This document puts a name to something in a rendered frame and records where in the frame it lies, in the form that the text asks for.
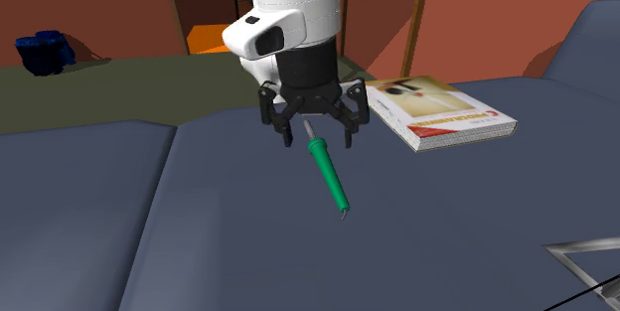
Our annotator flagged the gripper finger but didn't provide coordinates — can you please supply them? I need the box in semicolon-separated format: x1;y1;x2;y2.
319;78;371;150
257;81;306;149

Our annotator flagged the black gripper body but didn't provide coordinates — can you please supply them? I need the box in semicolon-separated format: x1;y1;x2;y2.
274;37;343;114

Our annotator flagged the green soldering iron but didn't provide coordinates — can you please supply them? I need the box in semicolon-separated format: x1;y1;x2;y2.
302;118;352;222

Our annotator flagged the yellow and red book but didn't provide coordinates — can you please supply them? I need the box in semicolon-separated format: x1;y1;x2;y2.
364;75;519;153

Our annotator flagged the dark grey-blue sofa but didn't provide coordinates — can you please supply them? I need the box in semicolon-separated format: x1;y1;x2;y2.
0;0;620;311

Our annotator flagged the dark blue container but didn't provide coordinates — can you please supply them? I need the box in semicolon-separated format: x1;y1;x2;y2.
13;30;77;78

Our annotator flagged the grey metal frame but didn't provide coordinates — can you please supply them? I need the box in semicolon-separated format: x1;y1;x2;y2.
542;236;620;311

